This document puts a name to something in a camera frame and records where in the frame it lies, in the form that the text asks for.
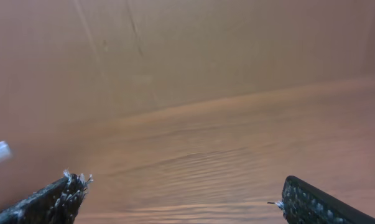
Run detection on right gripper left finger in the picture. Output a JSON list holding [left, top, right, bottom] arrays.
[[0, 170, 93, 224]]

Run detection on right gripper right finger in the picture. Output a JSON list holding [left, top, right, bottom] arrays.
[[273, 175, 375, 224]]

